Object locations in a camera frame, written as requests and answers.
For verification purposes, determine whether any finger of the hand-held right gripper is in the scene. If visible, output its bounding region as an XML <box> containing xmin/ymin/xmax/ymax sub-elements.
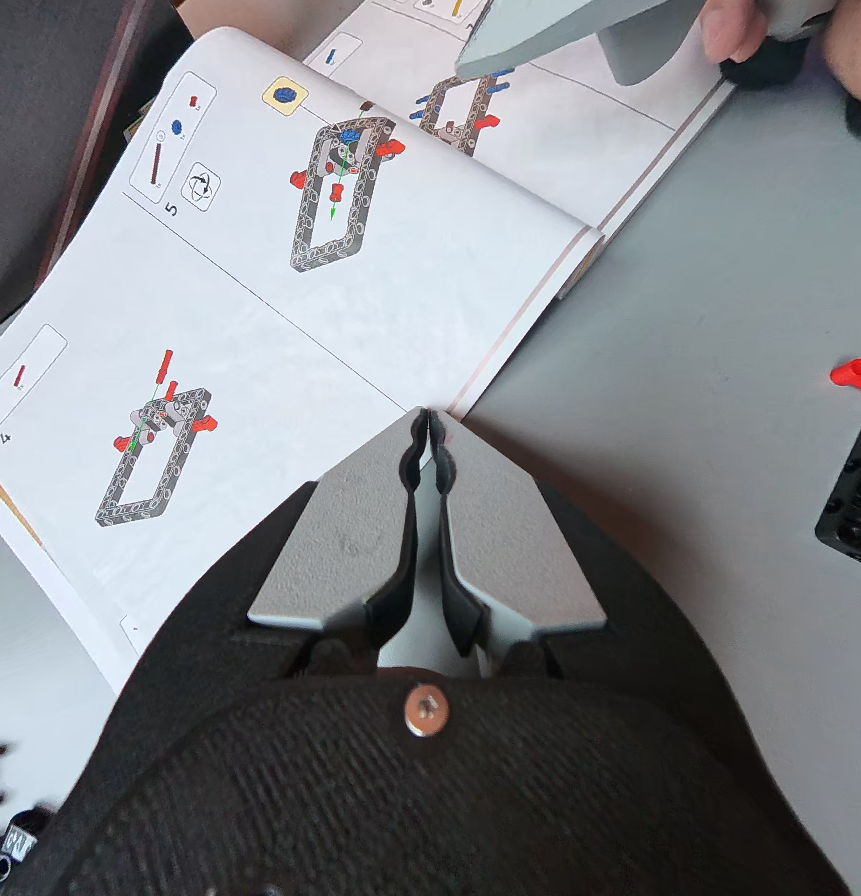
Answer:
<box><xmin>453</xmin><ymin>0</ymin><xmax>713</xmax><ymax>86</ymax></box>

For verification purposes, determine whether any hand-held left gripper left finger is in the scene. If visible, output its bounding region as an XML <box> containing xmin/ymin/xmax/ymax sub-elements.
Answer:
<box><xmin>245</xmin><ymin>406</ymin><xmax>431</xmax><ymax>651</ymax></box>

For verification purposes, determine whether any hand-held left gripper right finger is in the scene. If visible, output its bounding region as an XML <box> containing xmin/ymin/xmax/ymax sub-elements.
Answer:
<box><xmin>429</xmin><ymin>408</ymin><xmax>609</xmax><ymax>658</ymax></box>

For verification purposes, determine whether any lego instruction booklet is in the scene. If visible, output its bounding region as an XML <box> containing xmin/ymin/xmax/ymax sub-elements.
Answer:
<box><xmin>0</xmin><ymin>0</ymin><xmax>742</xmax><ymax>694</ymax></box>

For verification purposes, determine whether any black lego frame assembly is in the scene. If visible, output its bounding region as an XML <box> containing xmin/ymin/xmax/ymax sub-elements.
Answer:
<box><xmin>815</xmin><ymin>357</ymin><xmax>861</xmax><ymax>561</ymax></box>

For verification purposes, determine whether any pile of loose lego pieces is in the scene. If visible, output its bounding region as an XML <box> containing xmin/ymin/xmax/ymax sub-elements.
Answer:
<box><xmin>0</xmin><ymin>742</ymin><xmax>56</xmax><ymax>896</ymax></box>

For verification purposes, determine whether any person's right hand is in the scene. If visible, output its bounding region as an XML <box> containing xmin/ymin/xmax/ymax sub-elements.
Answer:
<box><xmin>702</xmin><ymin>0</ymin><xmax>861</xmax><ymax>106</ymax></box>

